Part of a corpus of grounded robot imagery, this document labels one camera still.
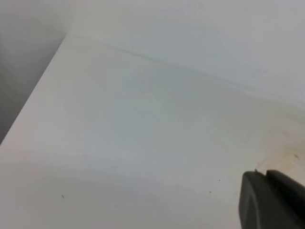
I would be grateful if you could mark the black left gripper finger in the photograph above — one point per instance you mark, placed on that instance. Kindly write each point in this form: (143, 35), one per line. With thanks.
(271, 201)

